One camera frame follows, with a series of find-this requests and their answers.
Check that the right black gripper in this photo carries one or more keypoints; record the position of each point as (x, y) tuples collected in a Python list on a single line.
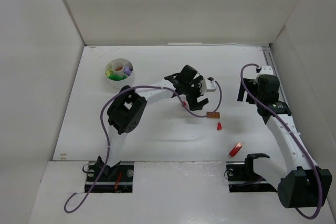
[(250, 91)]

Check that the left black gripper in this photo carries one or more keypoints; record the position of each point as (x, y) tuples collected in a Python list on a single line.
[(196, 94)]

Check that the orange lego plate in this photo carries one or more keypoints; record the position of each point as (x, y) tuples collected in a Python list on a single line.
[(213, 115)]

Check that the red lego brick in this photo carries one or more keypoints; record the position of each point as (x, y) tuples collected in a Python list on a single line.
[(235, 150)]

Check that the purple lego assembly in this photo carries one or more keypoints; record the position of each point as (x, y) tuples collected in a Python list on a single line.
[(127, 70)]

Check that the orange lego brick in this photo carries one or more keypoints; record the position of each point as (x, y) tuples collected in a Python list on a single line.
[(118, 66)]

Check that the dark green lego plate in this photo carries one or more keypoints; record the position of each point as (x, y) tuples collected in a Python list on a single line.
[(116, 78)]

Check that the pale yellow-green lego piece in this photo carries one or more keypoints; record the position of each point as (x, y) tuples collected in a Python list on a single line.
[(109, 72)]

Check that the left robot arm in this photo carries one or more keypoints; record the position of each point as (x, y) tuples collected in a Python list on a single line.
[(125, 110)]

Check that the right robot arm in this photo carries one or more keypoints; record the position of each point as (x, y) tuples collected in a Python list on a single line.
[(302, 184)]

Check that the red lego slope piece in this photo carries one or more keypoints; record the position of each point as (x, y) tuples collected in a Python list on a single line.
[(219, 126)]

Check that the white round divided container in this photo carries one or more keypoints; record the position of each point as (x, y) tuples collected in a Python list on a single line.
[(129, 81)]

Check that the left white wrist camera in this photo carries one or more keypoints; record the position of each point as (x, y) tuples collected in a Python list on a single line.
[(207, 86)]

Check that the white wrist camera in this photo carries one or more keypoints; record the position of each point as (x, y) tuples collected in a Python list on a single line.
[(265, 69), (207, 86)]

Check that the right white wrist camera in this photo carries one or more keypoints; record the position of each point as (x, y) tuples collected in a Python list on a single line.
[(265, 69)]

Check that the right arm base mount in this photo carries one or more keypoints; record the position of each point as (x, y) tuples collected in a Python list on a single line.
[(242, 178)]

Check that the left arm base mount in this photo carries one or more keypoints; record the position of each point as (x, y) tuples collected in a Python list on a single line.
[(116, 179)]

